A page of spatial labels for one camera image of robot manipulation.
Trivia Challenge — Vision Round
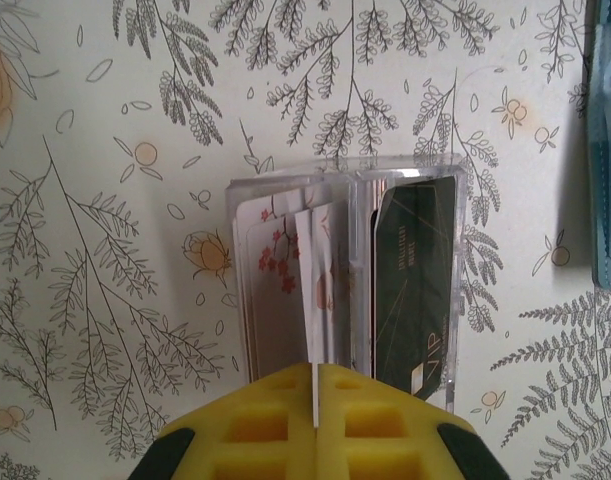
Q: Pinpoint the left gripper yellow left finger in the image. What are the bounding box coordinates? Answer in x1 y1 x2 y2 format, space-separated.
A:
128 362 318 480

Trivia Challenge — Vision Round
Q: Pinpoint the teal leather card holder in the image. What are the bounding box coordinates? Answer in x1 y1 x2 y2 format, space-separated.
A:
582 0 611 290

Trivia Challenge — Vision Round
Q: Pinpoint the white pink blossom card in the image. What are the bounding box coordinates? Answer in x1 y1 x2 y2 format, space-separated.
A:
233 193 306 351
243 218 311 384
293 203 339 432

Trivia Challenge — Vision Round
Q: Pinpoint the clear plastic bag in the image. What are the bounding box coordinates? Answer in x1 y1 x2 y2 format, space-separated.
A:
223 151 470 417

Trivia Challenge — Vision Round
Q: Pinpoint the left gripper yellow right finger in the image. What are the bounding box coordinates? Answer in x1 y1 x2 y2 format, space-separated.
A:
317 362 492 480

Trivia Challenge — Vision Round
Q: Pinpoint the dark green VIP card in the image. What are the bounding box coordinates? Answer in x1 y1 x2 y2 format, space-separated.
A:
370 174 460 402

